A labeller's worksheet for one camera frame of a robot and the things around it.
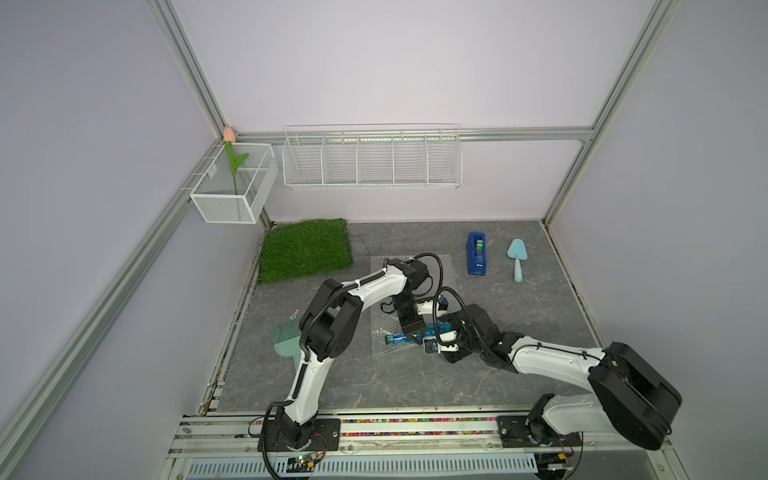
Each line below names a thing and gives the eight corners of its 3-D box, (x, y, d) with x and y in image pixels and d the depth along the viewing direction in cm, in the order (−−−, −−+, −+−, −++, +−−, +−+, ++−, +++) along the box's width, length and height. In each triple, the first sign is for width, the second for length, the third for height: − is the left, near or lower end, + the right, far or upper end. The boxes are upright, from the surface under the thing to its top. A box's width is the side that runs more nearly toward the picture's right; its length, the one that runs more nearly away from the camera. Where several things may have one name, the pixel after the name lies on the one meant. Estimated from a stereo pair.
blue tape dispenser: (467, 276, 107) (470, 265, 101) (467, 243, 117) (470, 231, 111) (483, 278, 106) (487, 267, 101) (482, 245, 116) (486, 233, 111)
